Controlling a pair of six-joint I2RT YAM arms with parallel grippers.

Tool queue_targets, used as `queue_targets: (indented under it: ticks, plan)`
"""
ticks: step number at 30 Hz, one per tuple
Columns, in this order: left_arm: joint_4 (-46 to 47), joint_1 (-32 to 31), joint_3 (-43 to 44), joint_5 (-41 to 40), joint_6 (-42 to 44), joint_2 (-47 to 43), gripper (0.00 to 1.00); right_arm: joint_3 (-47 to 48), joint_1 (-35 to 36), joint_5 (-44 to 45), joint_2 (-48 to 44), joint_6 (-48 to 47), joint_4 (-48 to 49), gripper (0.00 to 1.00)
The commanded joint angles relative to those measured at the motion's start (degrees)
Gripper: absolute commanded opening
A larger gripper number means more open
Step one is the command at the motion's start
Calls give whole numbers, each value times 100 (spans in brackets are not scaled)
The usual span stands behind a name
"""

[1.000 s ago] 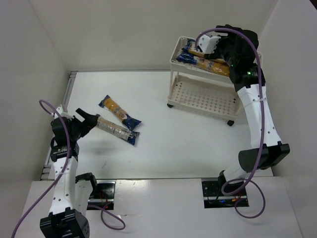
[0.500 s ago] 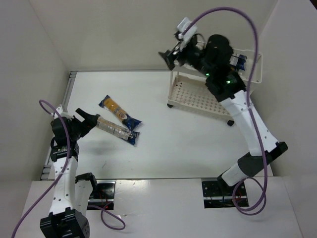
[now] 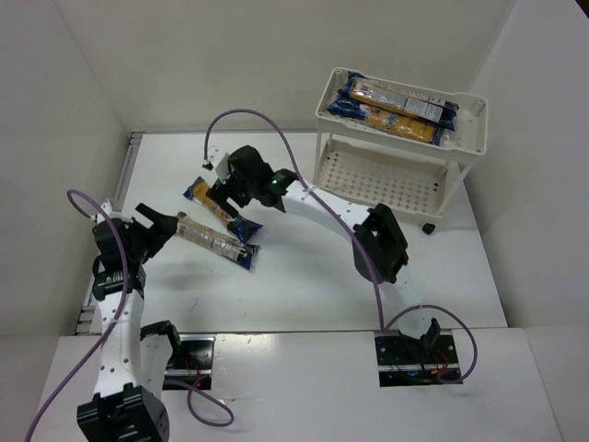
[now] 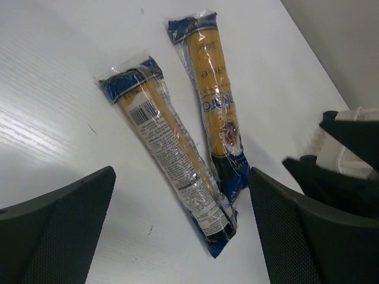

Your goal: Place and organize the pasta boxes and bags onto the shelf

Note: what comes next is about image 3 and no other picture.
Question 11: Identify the pasta bag clear label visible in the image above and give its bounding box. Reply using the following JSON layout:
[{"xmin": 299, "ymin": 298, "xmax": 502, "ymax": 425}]
[{"xmin": 339, "ymin": 72, "xmax": 459, "ymax": 132}]

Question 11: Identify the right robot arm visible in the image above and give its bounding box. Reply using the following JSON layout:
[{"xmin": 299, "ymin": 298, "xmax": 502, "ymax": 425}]
[{"xmin": 203, "ymin": 145, "xmax": 441, "ymax": 366}]

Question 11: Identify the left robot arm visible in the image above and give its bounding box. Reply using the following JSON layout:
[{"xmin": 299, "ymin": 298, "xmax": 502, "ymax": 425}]
[{"xmin": 76, "ymin": 202, "xmax": 179, "ymax": 441}]

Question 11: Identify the white two-tier shelf cart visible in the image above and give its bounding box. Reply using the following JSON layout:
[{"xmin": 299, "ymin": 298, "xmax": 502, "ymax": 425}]
[{"xmin": 312, "ymin": 67, "xmax": 488, "ymax": 235}]

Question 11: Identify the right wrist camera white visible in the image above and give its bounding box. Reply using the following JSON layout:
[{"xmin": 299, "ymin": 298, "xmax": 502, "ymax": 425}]
[{"xmin": 203, "ymin": 146, "xmax": 231, "ymax": 182}]

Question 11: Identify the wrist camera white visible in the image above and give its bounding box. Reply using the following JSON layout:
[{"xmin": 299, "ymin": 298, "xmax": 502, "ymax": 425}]
[
  {"xmin": 92, "ymin": 198, "xmax": 129, "ymax": 224},
  {"xmin": 203, "ymin": 146, "xmax": 231, "ymax": 182}
]

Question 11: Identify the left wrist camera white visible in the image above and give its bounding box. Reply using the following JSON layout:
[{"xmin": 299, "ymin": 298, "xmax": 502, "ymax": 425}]
[{"xmin": 92, "ymin": 198, "xmax": 129, "ymax": 224}]

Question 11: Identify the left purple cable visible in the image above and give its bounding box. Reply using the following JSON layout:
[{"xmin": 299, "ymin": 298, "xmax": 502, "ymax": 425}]
[{"xmin": 25, "ymin": 188, "xmax": 236, "ymax": 442}]

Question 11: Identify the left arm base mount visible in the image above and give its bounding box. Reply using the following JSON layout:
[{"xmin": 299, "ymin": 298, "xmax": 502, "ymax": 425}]
[{"xmin": 142, "ymin": 333, "xmax": 215, "ymax": 392}]

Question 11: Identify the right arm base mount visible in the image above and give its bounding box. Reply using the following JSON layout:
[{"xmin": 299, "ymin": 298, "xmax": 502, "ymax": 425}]
[{"xmin": 374, "ymin": 331, "xmax": 461, "ymax": 388}]

